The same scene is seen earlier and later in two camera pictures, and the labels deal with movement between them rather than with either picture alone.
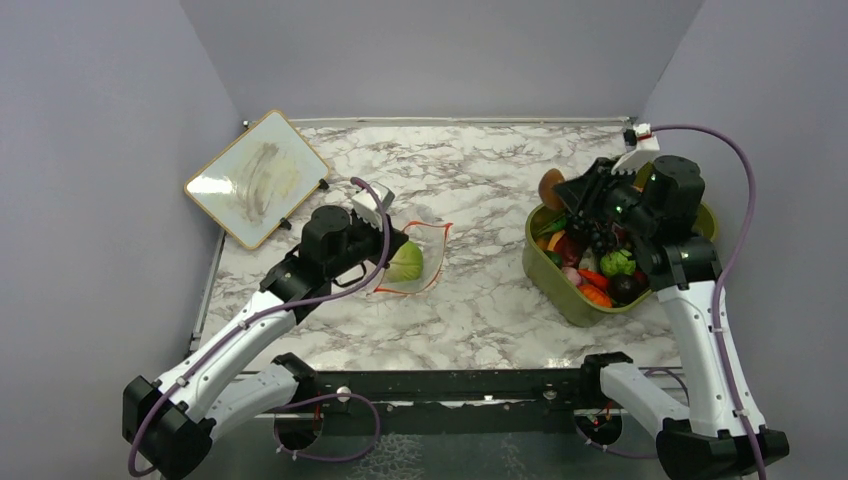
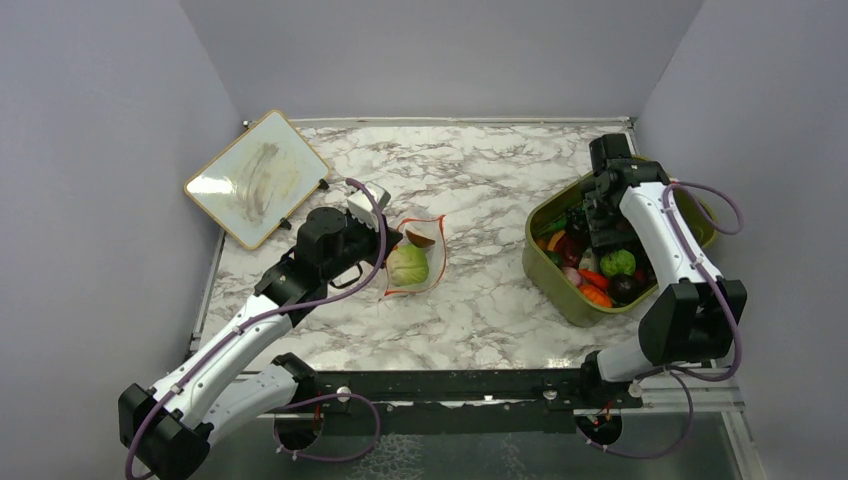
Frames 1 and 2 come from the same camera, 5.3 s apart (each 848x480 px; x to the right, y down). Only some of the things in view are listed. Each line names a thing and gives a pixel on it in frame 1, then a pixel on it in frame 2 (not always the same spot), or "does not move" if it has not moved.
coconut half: (549, 196) to (419, 240)
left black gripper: (377, 234) does not move
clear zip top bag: (418, 262) does not move
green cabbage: (406, 265) does not move
